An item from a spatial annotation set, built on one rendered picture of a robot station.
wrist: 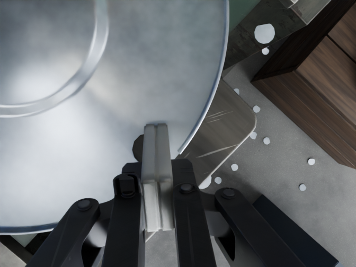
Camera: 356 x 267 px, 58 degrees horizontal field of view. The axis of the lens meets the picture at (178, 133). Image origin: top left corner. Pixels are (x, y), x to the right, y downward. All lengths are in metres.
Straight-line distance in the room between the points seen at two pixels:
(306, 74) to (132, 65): 0.54
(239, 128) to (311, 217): 0.96
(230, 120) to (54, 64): 0.12
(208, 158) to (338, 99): 0.55
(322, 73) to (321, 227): 0.61
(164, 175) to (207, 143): 0.08
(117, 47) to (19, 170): 0.11
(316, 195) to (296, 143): 0.19
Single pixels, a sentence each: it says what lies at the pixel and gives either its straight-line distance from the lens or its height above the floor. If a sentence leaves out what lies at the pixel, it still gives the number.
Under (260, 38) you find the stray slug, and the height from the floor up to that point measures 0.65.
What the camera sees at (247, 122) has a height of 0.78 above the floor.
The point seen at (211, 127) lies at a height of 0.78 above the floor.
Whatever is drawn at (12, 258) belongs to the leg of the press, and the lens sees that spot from 0.43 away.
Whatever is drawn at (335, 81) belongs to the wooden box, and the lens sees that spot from 0.75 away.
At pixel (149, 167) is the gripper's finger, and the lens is 0.16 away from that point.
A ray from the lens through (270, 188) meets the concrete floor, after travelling 1.10.
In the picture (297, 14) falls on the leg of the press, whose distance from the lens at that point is 0.43.
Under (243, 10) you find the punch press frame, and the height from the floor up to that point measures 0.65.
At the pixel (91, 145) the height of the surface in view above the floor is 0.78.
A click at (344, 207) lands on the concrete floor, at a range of 1.22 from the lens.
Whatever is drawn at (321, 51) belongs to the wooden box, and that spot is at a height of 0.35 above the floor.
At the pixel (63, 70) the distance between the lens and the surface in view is 0.22.
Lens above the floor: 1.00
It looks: 84 degrees down
